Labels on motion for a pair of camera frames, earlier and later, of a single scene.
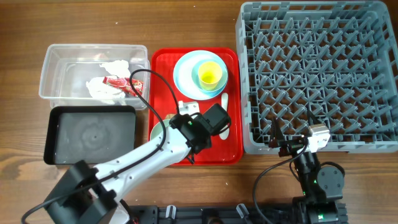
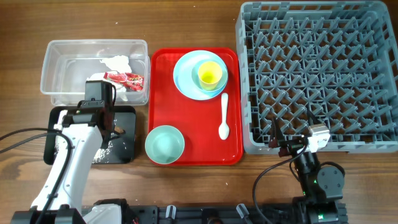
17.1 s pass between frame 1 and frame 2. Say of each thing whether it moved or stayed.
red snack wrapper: moved
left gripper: moved
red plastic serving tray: stayed
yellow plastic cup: stayed
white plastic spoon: stayed
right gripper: stayed
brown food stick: moved
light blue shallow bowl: stayed
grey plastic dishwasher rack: stayed
